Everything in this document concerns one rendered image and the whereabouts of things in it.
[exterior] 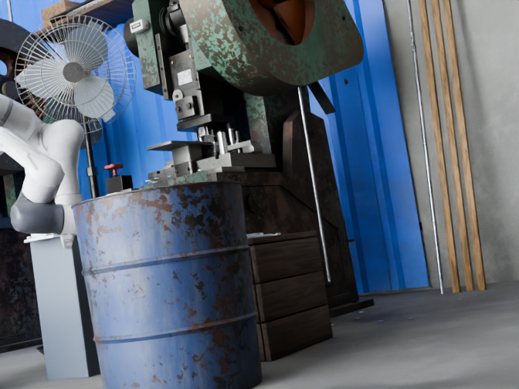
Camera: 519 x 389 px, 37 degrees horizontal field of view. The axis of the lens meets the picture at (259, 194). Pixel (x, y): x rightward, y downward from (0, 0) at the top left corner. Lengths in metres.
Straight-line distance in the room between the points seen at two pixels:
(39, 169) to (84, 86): 1.75
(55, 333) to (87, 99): 1.61
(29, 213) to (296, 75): 1.28
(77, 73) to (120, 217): 2.17
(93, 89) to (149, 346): 2.33
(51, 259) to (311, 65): 1.28
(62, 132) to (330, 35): 1.29
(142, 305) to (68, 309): 0.86
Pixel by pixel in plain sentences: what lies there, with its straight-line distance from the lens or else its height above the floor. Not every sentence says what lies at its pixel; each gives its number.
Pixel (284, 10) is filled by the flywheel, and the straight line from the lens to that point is 3.24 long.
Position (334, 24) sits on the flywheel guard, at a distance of 3.41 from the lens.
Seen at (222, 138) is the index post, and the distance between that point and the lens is 3.04.
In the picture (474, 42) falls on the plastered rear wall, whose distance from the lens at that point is 3.95.
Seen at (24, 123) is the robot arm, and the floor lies 0.83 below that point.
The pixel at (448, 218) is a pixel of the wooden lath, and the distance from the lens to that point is 3.66.
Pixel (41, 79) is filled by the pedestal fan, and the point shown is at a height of 1.28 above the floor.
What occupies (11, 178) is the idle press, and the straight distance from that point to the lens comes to 4.57.
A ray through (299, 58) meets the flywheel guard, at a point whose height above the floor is 1.03.
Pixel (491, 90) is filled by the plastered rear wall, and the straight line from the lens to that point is 3.89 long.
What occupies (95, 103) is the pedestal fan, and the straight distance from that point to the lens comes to 3.92.
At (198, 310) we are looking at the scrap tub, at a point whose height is 0.20.
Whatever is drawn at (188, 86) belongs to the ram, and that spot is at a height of 1.03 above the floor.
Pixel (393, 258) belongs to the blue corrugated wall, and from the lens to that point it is 4.04.
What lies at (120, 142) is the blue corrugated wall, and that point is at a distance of 5.24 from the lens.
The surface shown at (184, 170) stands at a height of 0.67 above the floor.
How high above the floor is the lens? 0.30
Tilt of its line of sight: 4 degrees up
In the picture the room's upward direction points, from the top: 9 degrees counter-clockwise
